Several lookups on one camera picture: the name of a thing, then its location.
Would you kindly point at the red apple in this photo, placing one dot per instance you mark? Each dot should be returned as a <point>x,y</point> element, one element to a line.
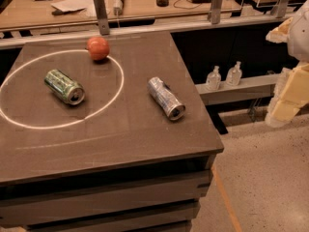
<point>98,48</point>

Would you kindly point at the white paper sheets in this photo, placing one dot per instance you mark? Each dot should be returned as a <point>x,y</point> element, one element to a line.
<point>72,6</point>

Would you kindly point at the dark wooden table cabinet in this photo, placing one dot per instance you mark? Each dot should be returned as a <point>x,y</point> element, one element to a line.
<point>114,162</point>

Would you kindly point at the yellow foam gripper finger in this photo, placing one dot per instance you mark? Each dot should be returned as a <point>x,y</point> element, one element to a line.
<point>280,33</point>
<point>291,93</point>

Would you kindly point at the green soda can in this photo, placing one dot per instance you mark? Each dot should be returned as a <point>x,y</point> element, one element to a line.
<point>66,89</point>

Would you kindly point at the clear sanitizer bottle right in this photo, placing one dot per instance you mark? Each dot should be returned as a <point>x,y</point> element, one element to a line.
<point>234,74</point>

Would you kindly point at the wooden workbench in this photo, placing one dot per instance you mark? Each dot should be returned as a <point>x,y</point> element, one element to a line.
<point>179,14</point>

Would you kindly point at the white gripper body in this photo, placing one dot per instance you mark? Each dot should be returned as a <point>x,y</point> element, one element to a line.
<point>299,36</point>

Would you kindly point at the white cylindrical tool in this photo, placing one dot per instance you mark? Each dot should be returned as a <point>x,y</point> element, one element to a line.
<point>118,7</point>

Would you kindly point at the clear sanitizer bottle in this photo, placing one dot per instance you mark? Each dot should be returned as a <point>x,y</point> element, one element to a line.
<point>234,74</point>
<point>213,79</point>

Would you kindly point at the metal bracket post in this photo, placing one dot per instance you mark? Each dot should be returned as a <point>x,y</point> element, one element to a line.
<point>101,13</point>

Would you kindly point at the clear sanitizer bottle left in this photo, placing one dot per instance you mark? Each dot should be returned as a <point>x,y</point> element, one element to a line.
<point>213,79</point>

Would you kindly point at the silver blue can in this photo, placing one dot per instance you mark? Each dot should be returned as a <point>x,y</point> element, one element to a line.
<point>165,98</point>

